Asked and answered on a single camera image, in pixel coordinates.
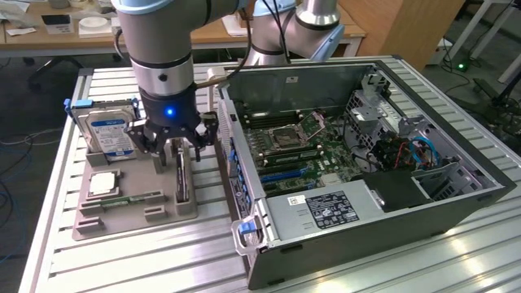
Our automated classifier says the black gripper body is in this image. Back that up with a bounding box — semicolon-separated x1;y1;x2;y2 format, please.
141;87;202;129

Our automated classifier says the low-profile graphics card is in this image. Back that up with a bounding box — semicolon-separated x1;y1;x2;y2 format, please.
174;139;192;204

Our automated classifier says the hard disk with blue label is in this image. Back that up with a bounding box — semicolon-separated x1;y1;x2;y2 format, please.
78;105;138;162

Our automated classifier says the grey parts rack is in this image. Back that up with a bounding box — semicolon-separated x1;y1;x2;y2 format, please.
72;120;200;242

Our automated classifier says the silver CPU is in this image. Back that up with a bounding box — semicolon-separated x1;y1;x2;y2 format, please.
88;173;118;195

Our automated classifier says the blue disk caddy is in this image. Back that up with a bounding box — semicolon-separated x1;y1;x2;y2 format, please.
64;96;141;123

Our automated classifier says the CPU socket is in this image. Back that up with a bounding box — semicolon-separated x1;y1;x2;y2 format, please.
265;125;306;151

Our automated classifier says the green RAM stick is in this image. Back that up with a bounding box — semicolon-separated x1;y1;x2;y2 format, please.
100;194;154;208

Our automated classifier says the installed black RAM stick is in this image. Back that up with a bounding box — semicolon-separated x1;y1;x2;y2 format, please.
262;148;321;165

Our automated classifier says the blue expansion slot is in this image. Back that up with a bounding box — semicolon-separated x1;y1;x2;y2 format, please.
258;168;309;184

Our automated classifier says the green motherboard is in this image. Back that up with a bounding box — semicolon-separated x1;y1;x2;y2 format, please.
240;111;361;197

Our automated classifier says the open socket cover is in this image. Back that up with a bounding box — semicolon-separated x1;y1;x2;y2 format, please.
298;111;328;128

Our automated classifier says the stack of white papers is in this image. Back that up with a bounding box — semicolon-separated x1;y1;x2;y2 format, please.
221;13;254;38

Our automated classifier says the white box with round hole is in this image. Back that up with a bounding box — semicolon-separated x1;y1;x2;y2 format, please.
77;16;114;39

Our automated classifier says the black office chair base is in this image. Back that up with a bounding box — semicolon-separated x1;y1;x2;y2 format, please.
22;56;85;93

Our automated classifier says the wooden desk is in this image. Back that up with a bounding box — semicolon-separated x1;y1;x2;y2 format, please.
0;0;368;59

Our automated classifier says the grey power supply unit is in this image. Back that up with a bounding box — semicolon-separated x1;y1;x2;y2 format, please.
258;179;386;242

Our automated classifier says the metal disk bay cage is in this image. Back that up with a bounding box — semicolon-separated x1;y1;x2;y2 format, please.
344;89;405;148

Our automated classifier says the open black PC case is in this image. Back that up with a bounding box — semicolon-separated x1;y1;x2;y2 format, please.
206;59;518;291

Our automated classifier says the black plastic shroud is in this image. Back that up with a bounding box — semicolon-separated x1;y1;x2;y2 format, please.
361;169;436;214

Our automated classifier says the wooden cabinet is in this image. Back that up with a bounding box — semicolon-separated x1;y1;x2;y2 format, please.
336;0;468;71

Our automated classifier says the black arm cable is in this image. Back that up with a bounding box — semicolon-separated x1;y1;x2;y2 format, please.
193;0;294;90

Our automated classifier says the blue floor cable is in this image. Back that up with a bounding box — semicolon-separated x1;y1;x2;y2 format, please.
0;143;36;264

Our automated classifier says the blue wire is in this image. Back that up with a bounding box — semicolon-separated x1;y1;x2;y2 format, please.
408;136;440;169

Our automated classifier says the white desk frame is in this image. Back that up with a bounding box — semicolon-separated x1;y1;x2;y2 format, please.
445;0;521;83

